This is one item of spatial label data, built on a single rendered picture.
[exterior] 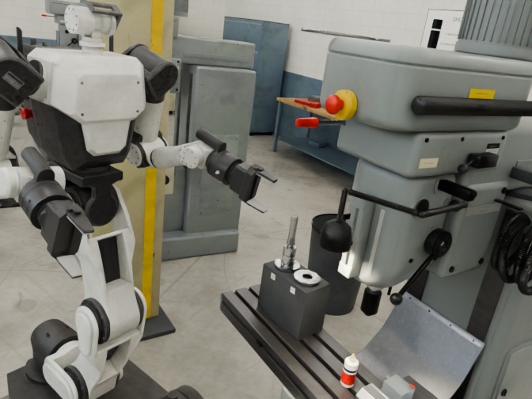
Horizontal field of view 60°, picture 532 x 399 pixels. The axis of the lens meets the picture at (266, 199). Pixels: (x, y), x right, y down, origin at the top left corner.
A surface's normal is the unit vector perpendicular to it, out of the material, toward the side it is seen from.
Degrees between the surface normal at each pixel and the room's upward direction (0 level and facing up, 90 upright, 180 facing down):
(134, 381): 0
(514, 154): 90
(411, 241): 90
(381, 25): 90
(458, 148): 90
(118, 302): 66
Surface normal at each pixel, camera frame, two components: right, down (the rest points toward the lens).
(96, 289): -0.62, 0.20
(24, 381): 0.12, -0.93
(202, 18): 0.54, 0.36
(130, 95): 0.77, 0.31
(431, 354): -0.70, -0.33
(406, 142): -0.83, 0.09
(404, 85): -0.11, 0.33
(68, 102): 0.11, 0.28
